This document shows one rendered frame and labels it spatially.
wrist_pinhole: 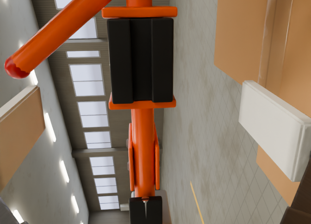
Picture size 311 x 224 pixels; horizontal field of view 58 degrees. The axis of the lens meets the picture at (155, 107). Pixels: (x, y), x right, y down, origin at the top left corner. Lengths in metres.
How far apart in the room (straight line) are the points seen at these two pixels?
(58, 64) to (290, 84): 9.93
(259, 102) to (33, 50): 0.20
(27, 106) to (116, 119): 11.31
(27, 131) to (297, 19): 0.22
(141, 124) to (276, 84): 0.14
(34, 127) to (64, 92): 10.62
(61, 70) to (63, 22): 9.97
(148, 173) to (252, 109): 0.15
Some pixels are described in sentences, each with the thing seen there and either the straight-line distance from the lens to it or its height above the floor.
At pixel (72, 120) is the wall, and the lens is 11.70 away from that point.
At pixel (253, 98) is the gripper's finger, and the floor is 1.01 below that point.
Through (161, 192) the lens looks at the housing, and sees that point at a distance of 0.37.
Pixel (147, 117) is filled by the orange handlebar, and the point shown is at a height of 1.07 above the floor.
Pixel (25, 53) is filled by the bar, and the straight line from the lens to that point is 0.28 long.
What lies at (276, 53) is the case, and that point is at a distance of 0.30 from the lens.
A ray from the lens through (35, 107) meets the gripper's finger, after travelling 0.18.
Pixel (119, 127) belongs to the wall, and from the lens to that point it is 11.80.
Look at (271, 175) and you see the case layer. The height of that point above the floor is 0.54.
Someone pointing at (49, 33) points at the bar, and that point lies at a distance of 0.27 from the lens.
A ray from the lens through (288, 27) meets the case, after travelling 0.28.
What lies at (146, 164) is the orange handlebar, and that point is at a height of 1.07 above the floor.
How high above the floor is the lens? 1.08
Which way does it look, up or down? 4 degrees down
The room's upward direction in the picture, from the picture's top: 92 degrees counter-clockwise
